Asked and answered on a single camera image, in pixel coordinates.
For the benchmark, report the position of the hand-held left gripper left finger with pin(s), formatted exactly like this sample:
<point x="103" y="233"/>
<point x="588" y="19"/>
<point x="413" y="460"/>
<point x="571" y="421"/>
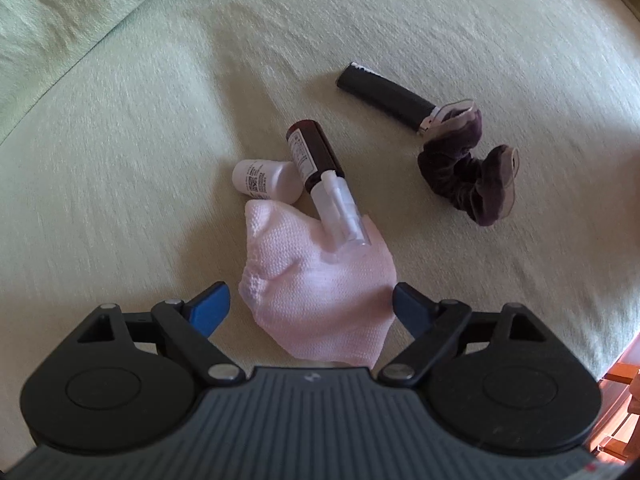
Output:
<point x="210" y="310"/>

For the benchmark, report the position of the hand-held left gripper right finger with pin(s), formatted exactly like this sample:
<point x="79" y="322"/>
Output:
<point x="407" y="307"/>

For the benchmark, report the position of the pale knit sock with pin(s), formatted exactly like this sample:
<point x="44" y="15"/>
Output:
<point x="310" y="300"/>

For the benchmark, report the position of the white pill bottle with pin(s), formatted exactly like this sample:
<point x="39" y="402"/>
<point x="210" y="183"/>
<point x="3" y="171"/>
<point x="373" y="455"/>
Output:
<point x="260" y="177"/>

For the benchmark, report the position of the brown spray bottle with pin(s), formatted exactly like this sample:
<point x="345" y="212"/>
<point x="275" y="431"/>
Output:
<point x="315" y="152"/>

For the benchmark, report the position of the black tube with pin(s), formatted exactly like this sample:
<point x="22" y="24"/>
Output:
<point x="385" y="95"/>

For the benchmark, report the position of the light green sofa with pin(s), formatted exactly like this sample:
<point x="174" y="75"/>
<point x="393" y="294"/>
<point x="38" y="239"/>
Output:
<point x="125" y="185"/>

